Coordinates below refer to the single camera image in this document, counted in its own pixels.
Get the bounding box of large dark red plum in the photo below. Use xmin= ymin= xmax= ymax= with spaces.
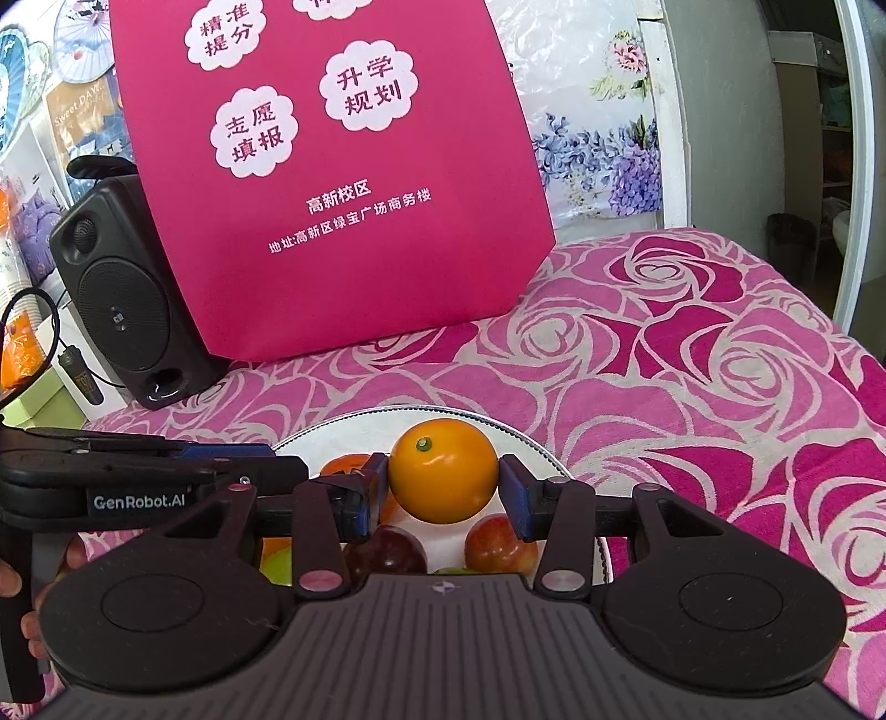
xmin=344 ymin=525 xmax=428 ymax=588

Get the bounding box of red green tomato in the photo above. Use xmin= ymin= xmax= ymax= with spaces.
xmin=464 ymin=513 xmax=539 ymax=578

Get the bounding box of orange with green stem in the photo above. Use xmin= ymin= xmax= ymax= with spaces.
xmin=388 ymin=419 xmax=498 ymax=525

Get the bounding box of green mango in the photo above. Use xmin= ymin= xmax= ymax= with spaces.
xmin=260 ymin=548 xmax=293 ymax=587

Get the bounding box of small yellow orange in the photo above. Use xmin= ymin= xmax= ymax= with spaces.
xmin=261 ymin=537 xmax=291 ymax=559

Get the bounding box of person's left hand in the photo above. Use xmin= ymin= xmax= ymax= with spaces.
xmin=0 ymin=535 xmax=89 ymax=662

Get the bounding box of green shoe box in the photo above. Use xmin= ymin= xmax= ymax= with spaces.
xmin=2 ymin=369 xmax=86 ymax=429

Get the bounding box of black microphone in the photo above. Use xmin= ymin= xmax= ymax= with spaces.
xmin=59 ymin=345 xmax=104 ymax=407

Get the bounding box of orange paper cup pack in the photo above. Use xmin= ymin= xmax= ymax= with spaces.
xmin=0 ymin=189 xmax=45 ymax=392

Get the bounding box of white coffee cup box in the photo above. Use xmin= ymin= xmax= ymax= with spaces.
xmin=36 ymin=300 xmax=132 ymax=421

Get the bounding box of black speaker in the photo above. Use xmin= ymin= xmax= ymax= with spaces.
xmin=49 ymin=155 xmax=230 ymax=409

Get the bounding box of pink rose tablecloth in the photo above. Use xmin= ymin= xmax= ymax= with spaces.
xmin=0 ymin=226 xmax=886 ymax=720

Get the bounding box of green apple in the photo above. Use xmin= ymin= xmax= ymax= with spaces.
xmin=431 ymin=567 xmax=482 ymax=576

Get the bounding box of white round plate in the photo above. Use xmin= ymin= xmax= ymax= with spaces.
xmin=276 ymin=407 xmax=571 ymax=573

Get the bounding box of pink tote bag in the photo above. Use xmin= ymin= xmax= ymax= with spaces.
xmin=110 ymin=2 xmax=554 ymax=362

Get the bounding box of black cable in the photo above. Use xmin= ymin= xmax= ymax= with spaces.
xmin=0 ymin=286 xmax=123 ymax=410

